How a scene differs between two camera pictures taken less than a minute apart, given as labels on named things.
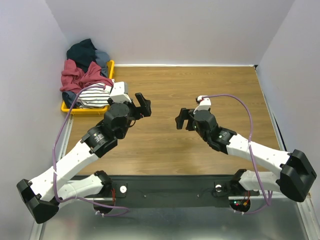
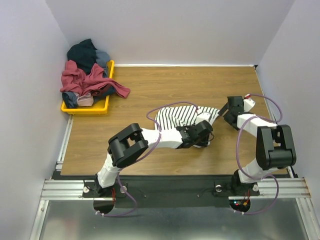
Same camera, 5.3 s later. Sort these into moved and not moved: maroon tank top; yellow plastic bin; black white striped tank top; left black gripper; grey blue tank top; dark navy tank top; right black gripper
Moved: left black gripper; black white striped tank top; right black gripper
Not moved: yellow plastic bin; dark navy tank top; grey blue tank top; maroon tank top
